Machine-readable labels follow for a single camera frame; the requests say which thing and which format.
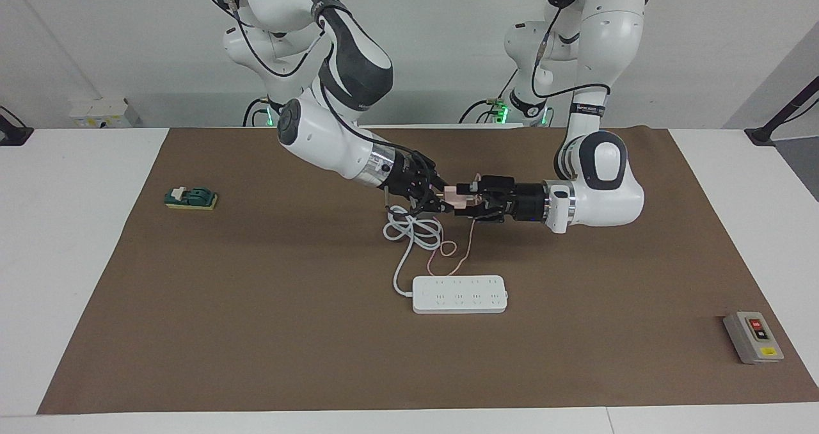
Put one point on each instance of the grey on-off switch box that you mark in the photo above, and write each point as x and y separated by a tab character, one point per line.
754	338

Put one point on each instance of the black clamp stand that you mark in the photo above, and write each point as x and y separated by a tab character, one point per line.
14	134
777	117

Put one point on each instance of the pink usb charger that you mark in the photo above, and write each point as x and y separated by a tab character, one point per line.
457	196

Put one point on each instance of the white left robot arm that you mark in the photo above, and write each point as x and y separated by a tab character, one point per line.
608	43

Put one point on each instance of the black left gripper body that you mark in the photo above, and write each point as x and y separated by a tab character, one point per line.
512	200

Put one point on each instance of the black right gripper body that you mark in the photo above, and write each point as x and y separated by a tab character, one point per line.
414	178

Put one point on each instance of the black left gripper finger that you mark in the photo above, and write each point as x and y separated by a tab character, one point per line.
475	194
468	211

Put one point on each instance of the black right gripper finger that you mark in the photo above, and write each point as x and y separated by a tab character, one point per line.
441	184
440	206

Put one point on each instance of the brown paper table mat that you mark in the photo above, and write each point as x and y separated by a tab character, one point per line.
320	357

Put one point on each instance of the white power strip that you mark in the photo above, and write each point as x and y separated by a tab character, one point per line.
461	295

